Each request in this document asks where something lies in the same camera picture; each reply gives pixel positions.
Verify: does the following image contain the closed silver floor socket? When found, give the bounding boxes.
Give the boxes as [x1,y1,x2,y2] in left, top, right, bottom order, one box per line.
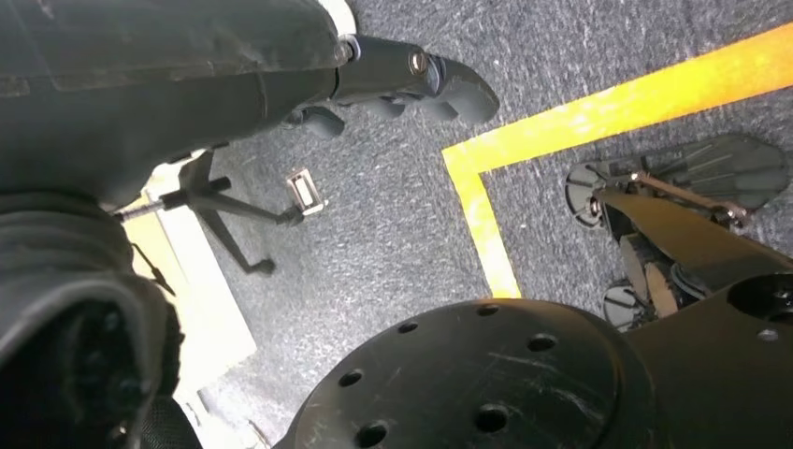
[285,168,327,217]

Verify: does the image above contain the metal stool base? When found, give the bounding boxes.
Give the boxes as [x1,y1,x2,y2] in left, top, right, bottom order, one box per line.
[114,150,306,277]

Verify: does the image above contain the black robot hip disc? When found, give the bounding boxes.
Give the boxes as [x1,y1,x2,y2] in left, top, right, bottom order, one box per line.
[272,298,658,449]

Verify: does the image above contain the yellow floor tape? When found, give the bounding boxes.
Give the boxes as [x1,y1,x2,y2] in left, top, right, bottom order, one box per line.
[441,23,793,300]

